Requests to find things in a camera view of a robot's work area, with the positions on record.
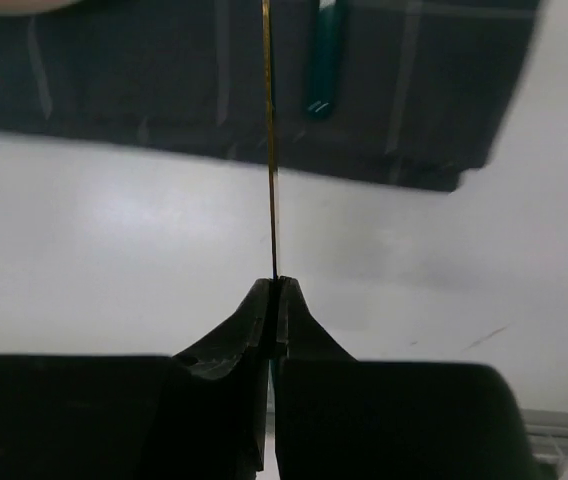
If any gold spoon green handle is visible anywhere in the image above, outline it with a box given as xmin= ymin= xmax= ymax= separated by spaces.
xmin=305 ymin=1 xmax=347 ymax=119

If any dark grey checked cloth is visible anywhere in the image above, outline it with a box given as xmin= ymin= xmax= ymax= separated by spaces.
xmin=0 ymin=1 xmax=541 ymax=192

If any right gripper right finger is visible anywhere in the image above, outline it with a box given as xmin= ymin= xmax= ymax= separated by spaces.
xmin=274 ymin=278 xmax=537 ymax=479

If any aluminium rail frame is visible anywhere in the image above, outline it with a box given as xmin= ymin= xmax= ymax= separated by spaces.
xmin=522 ymin=409 xmax=568 ymax=479

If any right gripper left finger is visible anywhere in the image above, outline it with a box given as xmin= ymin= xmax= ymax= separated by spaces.
xmin=151 ymin=279 xmax=270 ymax=479

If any gold knife green handle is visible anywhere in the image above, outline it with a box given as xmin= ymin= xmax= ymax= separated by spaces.
xmin=261 ymin=0 xmax=279 ymax=279

